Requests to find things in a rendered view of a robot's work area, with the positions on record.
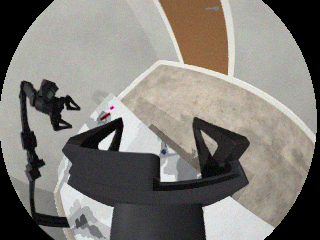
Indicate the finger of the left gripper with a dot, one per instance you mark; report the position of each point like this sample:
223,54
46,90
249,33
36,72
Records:
69,108
61,121

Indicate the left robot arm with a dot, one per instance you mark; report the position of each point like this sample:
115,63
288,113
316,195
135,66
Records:
44,94

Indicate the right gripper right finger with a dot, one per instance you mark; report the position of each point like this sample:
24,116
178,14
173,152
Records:
230,146

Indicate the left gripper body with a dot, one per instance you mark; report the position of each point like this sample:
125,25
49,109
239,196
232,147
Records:
56,108

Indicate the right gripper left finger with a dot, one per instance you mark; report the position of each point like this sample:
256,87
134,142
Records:
92,138

